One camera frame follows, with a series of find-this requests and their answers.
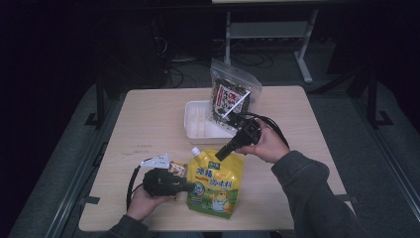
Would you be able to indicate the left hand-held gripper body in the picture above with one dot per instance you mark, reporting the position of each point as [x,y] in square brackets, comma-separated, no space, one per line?
[161,183]

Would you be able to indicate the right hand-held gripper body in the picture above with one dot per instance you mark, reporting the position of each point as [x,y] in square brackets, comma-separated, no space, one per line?
[247,132]

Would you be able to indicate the small gold snack packet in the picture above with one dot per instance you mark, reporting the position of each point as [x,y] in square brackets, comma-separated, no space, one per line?
[178,169]

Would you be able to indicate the clear bag of dark seaweed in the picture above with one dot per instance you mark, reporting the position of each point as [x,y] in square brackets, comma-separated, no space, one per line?
[228,95]

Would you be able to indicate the yellow spout pouch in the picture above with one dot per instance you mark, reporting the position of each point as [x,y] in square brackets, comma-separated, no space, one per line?
[214,188]

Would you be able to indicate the white plastic container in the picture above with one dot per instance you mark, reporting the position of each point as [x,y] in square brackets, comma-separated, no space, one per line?
[198,125]

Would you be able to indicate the person's left hand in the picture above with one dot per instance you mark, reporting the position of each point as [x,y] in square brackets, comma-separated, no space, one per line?
[145,203]

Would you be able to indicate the person's right hand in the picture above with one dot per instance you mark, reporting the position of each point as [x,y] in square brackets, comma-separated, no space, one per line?
[269,147]

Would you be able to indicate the black tape strip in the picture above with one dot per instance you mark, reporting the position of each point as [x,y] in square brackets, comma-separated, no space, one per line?
[90,200]
[350,198]

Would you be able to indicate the black metal stand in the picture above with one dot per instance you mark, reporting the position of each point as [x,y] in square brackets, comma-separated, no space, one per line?
[100,99]
[373,99]

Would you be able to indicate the white metal desk frame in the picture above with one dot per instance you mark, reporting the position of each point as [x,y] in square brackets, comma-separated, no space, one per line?
[267,30]

